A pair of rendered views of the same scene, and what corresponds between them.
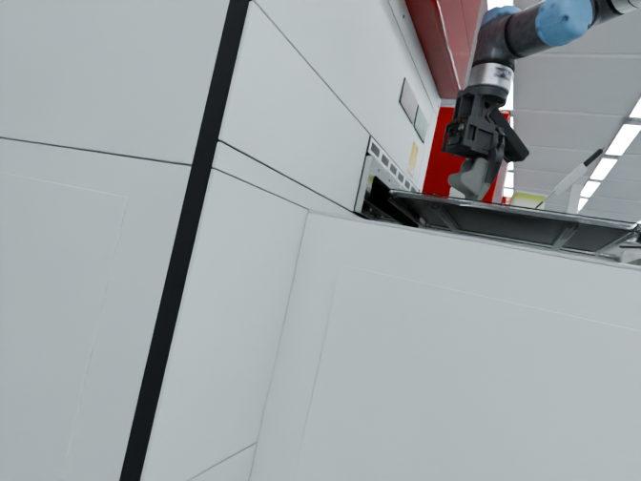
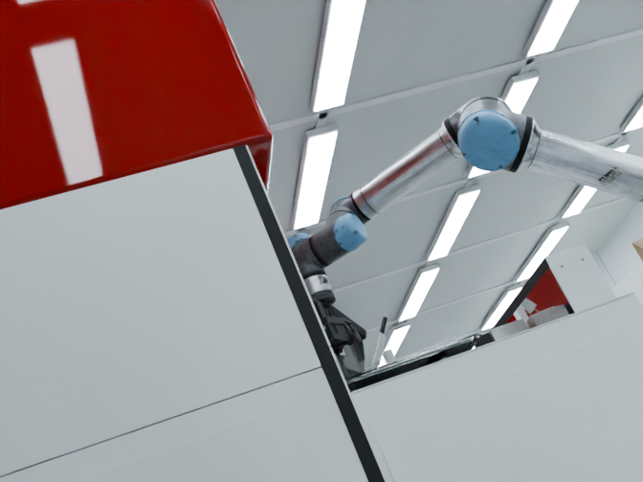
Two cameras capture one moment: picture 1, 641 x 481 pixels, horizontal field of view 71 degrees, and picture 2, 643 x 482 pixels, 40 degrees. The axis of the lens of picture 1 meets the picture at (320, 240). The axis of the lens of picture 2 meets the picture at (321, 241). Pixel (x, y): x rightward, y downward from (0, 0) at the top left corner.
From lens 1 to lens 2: 1.09 m
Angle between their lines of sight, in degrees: 45
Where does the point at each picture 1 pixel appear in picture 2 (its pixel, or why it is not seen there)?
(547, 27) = (346, 240)
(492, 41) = (304, 260)
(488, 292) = (459, 386)
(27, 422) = not seen: outside the picture
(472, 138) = (335, 333)
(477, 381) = (487, 436)
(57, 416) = not seen: outside the picture
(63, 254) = (262, 467)
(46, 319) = not seen: outside the picture
